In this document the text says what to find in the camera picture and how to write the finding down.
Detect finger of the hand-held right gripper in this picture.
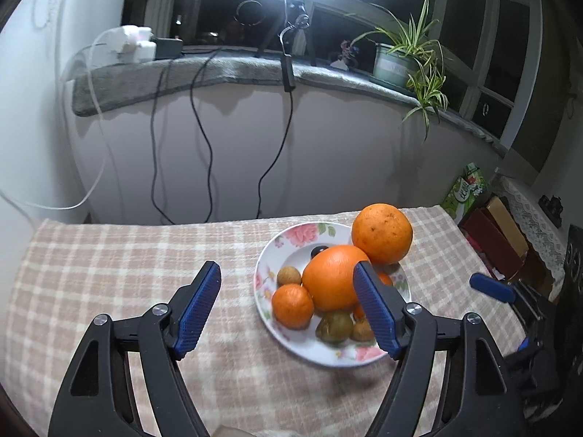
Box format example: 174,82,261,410
469,272,548,325
503,336,548,374

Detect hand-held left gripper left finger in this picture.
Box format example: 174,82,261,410
48,261,222,437

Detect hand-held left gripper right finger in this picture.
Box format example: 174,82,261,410
353,260,524,437

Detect green-brown kiwi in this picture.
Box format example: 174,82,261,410
316,310,355,345

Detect large smooth orange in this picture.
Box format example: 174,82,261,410
302,245,372,312

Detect speckled orange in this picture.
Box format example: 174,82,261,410
352,203,414,265

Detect reddish orange mandarin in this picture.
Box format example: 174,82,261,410
271,283,315,330

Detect white floral plate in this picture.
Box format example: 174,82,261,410
254,221,413,368

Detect dark red box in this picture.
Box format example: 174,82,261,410
458,207,524,278

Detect white lace cloth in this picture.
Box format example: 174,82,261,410
494,175,568,283

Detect beige checked blanket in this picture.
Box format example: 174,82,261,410
0,206,529,437

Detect green carton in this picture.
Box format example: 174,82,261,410
442,162,490,224

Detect small dark object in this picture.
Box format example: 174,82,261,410
539,195,564,226

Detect grey stone windowsill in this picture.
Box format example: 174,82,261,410
70,57,508,158

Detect potted spider plant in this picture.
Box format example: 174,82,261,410
346,0,449,144

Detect small figurine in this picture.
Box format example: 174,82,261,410
332,39,360,70

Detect black power adapter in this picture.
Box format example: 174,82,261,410
152,36,184,60

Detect white power adapters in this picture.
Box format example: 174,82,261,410
93,32,158,65

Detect white cable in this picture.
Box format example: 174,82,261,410
0,41,112,211

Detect black ring light cable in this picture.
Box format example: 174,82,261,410
257,91,294,219

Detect black inline cable remote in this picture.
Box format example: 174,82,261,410
280,52,297,92

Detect window frame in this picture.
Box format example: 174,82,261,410
123,0,575,174

